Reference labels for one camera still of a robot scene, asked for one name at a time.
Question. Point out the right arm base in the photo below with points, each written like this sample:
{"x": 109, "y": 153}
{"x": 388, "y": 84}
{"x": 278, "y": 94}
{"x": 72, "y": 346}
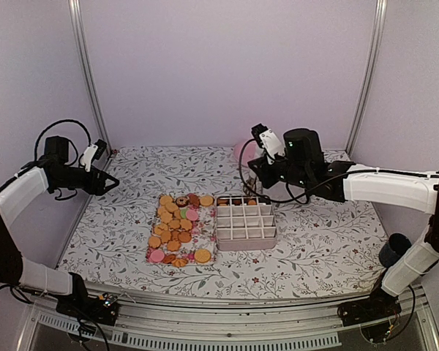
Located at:
{"x": 377, "y": 305}

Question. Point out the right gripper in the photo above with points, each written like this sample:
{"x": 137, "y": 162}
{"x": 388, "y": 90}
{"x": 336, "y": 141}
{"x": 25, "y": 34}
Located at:
{"x": 265, "y": 178}

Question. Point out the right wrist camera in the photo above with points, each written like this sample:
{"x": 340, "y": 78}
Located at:
{"x": 267, "y": 140}

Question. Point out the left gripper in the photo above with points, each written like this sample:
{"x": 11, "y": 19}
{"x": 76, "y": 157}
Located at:
{"x": 99, "y": 189}

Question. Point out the aluminium post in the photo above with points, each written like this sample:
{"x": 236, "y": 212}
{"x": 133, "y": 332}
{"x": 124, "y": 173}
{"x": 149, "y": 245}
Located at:
{"x": 372, "y": 59}
{"x": 88, "y": 77}

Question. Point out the round cream sandwich cookie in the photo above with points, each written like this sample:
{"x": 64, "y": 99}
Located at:
{"x": 202, "y": 255}

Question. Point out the chocolate sprinkle donut cookie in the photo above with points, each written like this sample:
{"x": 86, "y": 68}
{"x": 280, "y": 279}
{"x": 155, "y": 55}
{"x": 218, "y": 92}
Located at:
{"x": 182, "y": 201}

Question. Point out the pink round cookie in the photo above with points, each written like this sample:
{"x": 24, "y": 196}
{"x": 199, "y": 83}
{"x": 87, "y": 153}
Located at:
{"x": 156, "y": 256}

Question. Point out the floral cookie tray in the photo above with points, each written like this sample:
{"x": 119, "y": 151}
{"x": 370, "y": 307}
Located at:
{"x": 179, "y": 238}

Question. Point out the round biscuit top right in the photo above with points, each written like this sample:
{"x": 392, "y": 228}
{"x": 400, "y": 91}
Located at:
{"x": 206, "y": 200}

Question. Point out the right aluminium post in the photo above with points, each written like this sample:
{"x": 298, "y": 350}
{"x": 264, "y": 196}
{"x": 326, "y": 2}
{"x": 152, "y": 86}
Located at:
{"x": 372, "y": 59}

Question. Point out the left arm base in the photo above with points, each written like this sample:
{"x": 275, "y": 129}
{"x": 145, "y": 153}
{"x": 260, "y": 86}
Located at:
{"x": 88, "y": 308}

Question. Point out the pink sandwich cookie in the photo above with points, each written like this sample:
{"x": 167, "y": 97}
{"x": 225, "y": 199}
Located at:
{"x": 192, "y": 215}

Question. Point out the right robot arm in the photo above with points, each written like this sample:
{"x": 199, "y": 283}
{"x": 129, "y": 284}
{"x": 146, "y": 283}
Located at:
{"x": 297, "y": 159}

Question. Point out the brown leaf cookie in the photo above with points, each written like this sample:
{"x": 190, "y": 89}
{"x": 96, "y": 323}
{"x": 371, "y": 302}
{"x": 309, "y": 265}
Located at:
{"x": 223, "y": 201}

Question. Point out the metal tongs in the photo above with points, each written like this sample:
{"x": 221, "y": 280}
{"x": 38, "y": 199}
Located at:
{"x": 251, "y": 186}

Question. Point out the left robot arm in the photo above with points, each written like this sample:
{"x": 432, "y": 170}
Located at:
{"x": 49, "y": 172}

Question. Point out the left aluminium post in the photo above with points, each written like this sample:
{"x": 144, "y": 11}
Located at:
{"x": 88, "y": 77}

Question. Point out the dark blue cup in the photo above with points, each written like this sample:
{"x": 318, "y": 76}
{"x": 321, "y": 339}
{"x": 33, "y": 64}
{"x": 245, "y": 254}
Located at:
{"x": 395, "y": 247}

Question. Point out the compartment tin box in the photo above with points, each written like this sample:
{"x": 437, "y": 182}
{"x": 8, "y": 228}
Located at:
{"x": 245, "y": 224}

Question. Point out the swirl butter cookie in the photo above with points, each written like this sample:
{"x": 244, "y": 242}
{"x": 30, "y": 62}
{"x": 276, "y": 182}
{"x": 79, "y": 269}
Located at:
{"x": 179, "y": 263}

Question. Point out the green sandwich cookie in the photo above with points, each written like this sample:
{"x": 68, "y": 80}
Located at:
{"x": 183, "y": 213}

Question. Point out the pink plate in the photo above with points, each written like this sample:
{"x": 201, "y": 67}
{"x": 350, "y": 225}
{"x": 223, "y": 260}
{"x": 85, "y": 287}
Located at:
{"x": 249, "y": 152}

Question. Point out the front aluminium rail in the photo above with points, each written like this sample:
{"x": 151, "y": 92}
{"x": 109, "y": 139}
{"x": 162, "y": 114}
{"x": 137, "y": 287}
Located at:
{"x": 156, "y": 321}

